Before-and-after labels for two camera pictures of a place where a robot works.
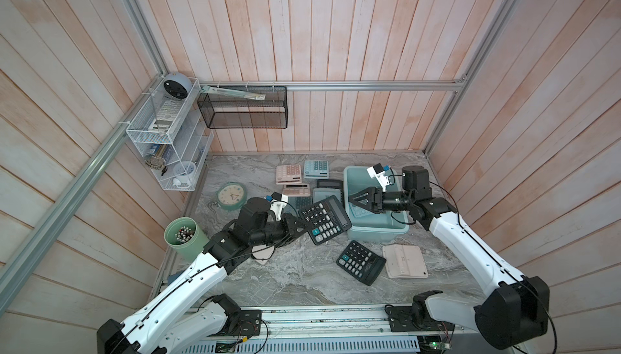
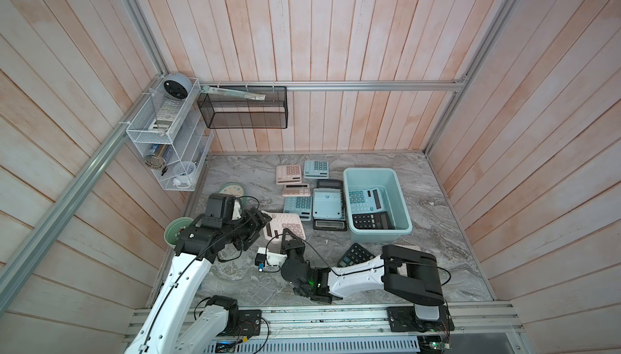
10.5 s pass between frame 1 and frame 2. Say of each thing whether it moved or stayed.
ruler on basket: stayed
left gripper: moved
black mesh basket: stayed
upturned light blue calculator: stayed
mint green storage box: stayed
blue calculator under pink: stayed
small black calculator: moved
